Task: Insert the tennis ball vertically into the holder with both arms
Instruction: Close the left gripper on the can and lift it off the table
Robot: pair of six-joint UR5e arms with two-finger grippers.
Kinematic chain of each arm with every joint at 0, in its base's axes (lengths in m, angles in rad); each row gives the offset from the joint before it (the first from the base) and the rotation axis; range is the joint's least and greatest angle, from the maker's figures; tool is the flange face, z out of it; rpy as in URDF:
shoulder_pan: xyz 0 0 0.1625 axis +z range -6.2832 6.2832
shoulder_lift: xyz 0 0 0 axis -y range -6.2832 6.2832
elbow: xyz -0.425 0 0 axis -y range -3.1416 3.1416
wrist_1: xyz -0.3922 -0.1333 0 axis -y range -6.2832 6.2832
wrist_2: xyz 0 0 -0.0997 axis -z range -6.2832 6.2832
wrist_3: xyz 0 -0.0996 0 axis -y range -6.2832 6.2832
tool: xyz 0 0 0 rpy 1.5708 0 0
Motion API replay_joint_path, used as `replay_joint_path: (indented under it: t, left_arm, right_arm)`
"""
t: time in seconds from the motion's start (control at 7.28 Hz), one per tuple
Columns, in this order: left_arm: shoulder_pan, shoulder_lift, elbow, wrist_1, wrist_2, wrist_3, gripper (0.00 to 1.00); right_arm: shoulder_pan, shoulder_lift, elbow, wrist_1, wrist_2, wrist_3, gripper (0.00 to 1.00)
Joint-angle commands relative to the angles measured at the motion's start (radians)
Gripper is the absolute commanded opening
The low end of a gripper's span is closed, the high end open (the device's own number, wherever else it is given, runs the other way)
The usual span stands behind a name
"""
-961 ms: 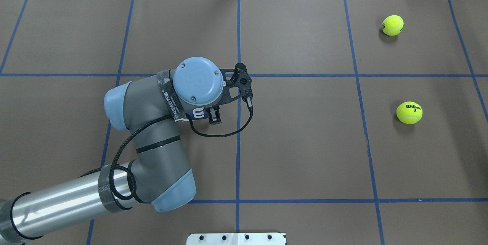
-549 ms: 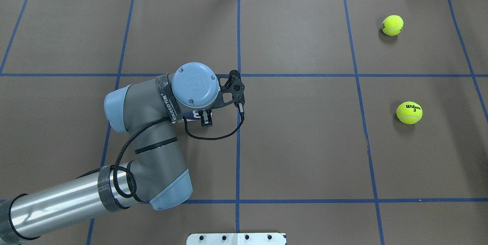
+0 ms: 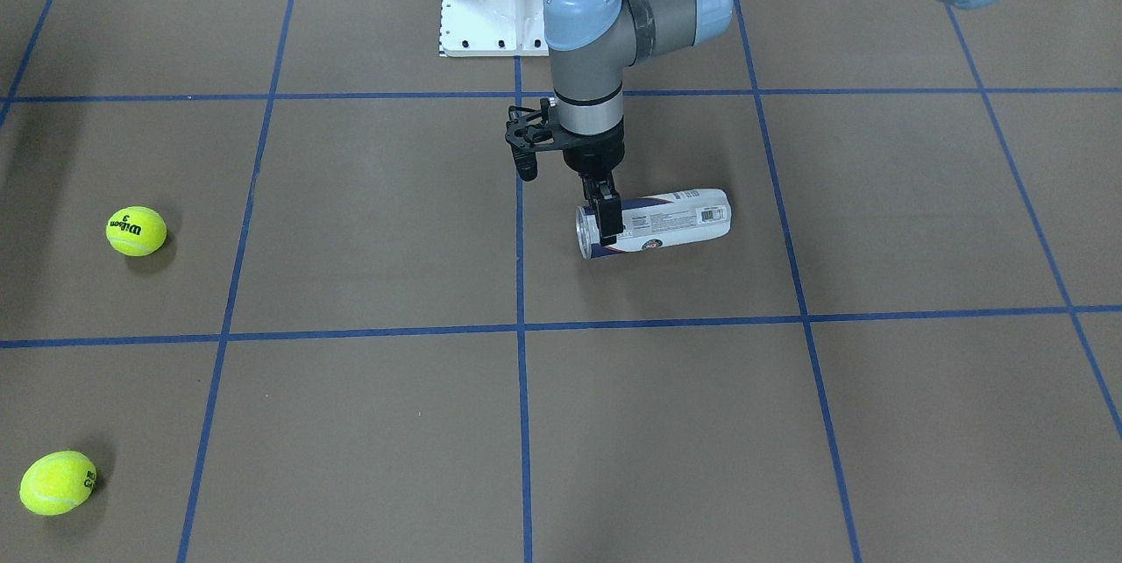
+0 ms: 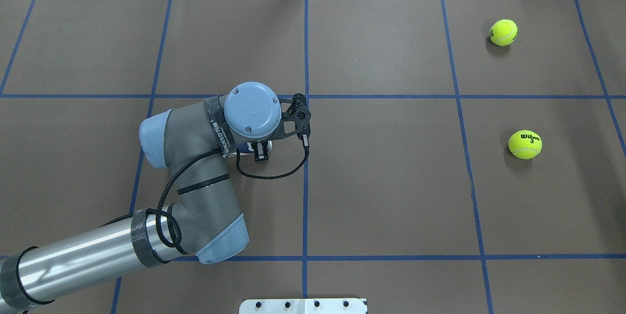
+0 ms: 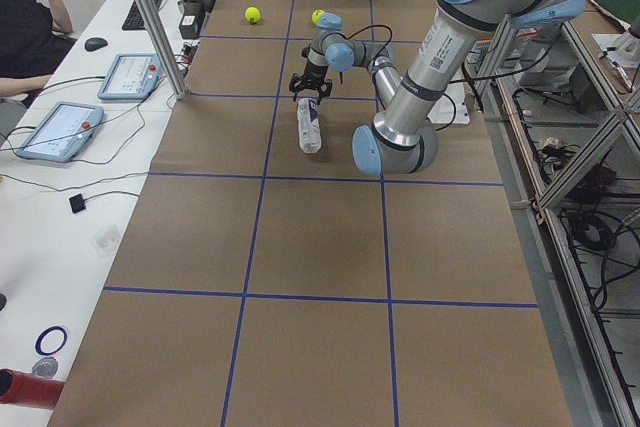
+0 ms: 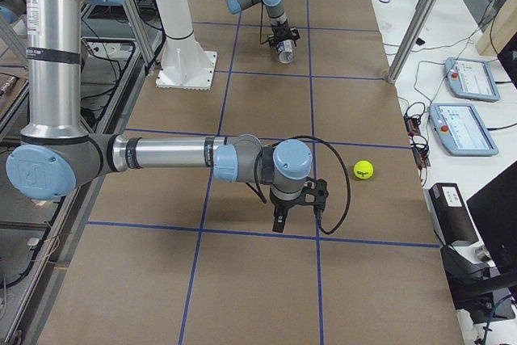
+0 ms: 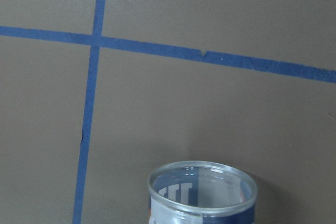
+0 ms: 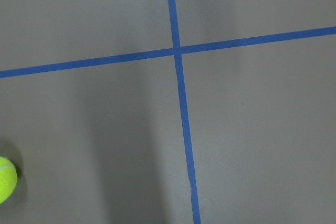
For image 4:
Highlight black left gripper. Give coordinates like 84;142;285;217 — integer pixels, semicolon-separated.
253;94;311;162

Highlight tennis ball with Wilson logo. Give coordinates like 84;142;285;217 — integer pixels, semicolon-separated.
508;130;543;159

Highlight plain yellow tennis ball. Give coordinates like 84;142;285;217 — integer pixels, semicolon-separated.
489;19;518;46

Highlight Wilson tennis ball can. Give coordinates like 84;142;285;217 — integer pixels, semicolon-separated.
237;140;272;156

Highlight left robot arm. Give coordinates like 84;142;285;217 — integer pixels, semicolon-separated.
1;82;311;314

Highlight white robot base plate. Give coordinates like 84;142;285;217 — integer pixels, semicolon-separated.
239;298;368;314

